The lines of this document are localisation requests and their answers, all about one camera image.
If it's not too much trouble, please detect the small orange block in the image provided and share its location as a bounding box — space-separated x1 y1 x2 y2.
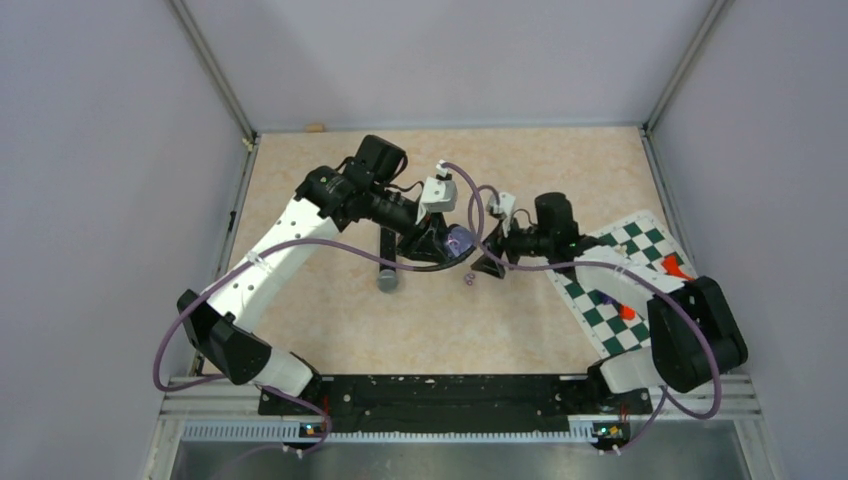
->
619 305 637 321

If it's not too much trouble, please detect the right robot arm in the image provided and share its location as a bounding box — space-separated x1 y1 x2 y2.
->
473 193 749 412

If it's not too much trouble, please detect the aluminium frame rail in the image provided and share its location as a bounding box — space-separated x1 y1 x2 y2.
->
658 374 762 421

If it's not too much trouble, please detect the black microphone grey head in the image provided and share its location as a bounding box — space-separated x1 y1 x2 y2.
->
376 227 399 294

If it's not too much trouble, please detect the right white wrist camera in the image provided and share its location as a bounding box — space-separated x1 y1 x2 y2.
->
486 193 516 238

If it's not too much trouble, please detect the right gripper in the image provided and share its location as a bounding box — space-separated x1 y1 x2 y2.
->
472 214 554 279

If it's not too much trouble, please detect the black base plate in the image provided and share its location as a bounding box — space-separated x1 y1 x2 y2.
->
258 374 654 437

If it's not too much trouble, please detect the green white chessboard mat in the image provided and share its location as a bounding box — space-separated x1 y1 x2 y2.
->
546 210 696 359

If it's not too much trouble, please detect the grey purple earbud case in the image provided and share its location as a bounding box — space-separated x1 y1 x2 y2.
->
443 224 474 259

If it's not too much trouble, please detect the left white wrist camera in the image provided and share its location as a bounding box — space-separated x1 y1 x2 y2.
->
416 160 458 224

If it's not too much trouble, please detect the red orange block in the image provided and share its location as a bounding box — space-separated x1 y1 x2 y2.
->
661 254 694 281

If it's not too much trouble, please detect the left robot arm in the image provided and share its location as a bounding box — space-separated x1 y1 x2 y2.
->
178 135 457 414

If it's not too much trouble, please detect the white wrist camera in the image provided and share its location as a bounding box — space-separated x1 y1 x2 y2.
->
486 193 516 238
416 160 458 224

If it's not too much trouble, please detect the grey slotted cable duct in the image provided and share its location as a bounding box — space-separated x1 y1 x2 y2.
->
181 420 623 444

